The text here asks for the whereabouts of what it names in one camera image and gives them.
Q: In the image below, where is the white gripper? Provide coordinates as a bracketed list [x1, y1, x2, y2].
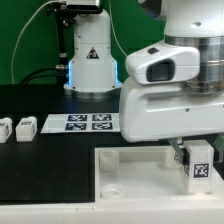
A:
[119, 78, 224, 164]

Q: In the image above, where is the white square tabletop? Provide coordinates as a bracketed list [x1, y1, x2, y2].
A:
[95, 146, 224, 200]

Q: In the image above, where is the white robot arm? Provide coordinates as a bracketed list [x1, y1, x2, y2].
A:
[119, 0, 224, 162]

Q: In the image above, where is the white sheet with tags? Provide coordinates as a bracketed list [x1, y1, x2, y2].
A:
[41, 113, 120, 134]

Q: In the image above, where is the white front obstacle wall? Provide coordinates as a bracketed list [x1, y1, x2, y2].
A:
[0, 198, 224, 224]

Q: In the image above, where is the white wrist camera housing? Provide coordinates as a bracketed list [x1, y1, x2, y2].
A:
[126, 41, 200, 85]

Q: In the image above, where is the black cable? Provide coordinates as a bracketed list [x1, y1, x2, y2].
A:
[19, 65, 70, 86]

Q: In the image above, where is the black camera stand with camera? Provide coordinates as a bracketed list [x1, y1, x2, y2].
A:
[46, 0, 103, 84]

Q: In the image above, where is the white cable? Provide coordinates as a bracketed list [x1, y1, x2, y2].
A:
[11, 0, 68, 85]

